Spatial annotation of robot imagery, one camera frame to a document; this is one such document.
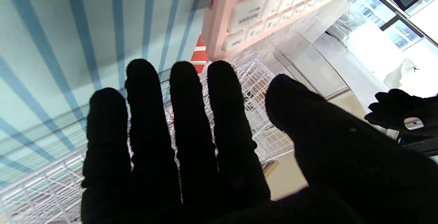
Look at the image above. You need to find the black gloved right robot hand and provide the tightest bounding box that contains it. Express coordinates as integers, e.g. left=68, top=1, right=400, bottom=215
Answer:
left=81, top=59, right=438, bottom=224

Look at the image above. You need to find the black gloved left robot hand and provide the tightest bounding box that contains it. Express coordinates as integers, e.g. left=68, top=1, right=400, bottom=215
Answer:
left=364, top=89, right=438, bottom=137

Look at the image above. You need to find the white wire drawer basket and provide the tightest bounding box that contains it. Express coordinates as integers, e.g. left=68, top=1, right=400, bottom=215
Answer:
left=0, top=65, right=264, bottom=224

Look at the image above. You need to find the teal striped mouse pad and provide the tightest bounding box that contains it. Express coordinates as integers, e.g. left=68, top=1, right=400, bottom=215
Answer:
left=0, top=0, right=218, bottom=187

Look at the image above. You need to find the pink and white keyboard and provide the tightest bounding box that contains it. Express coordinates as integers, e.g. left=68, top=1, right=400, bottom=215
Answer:
left=201, top=0, right=364, bottom=61

